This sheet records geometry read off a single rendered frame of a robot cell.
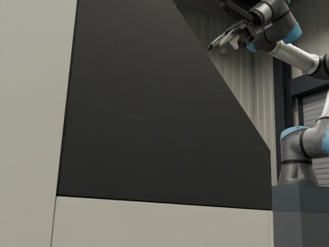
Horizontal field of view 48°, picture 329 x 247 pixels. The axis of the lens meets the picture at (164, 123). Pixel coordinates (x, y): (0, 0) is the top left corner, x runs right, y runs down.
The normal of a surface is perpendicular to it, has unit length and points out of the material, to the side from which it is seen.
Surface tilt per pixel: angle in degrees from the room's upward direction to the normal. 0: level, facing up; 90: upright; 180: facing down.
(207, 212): 90
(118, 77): 90
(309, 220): 90
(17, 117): 90
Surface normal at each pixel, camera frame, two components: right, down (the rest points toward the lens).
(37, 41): 0.58, -0.18
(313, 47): -0.88, -0.15
